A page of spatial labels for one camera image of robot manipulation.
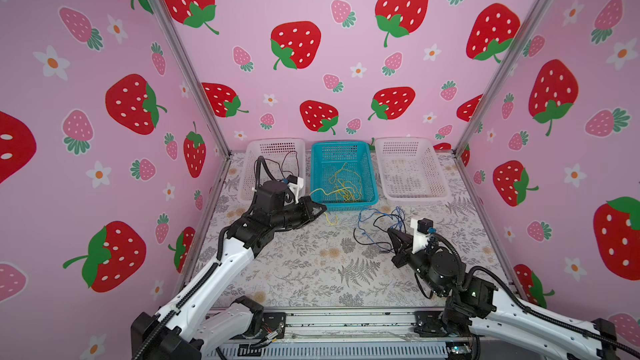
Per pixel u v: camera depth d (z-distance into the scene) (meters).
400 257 0.65
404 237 0.65
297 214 0.64
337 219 0.99
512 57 0.87
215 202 1.06
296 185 0.69
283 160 1.15
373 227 0.80
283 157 1.15
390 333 0.73
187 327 0.39
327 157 1.16
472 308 0.53
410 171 1.14
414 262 0.62
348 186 1.07
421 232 0.60
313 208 0.66
